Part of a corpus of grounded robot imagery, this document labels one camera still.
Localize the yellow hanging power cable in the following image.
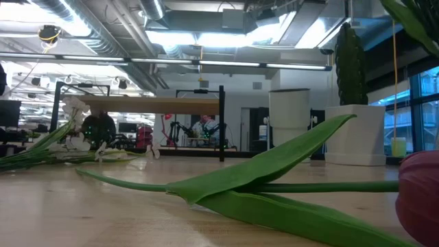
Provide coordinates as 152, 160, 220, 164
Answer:
392, 20, 399, 139

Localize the black monitor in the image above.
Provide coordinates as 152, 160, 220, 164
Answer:
0, 99, 22, 128

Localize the person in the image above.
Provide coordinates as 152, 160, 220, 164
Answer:
191, 115, 220, 147

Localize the wooden shelf black metal frame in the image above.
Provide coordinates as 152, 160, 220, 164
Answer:
47, 81, 226, 163

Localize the white angular plant pot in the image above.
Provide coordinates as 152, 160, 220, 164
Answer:
324, 104, 387, 167

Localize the black round ceiling device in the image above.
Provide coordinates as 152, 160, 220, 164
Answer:
37, 24, 62, 45

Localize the long linear ceiling light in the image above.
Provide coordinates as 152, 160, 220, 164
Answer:
0, 51, 333, 72

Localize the large white flower sprig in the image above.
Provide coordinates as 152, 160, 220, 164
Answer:
0, 95, 162, 172

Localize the red stacked object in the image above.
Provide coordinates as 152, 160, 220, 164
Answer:
136, 125, 154, 149

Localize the black aluminium table frame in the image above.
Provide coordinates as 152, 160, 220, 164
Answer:
0, 147, 439, 169

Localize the green cactus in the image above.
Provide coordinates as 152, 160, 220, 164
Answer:
335, 22, 369, 106

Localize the yellow cable plug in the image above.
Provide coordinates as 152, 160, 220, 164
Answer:
390, 137, 407, 158

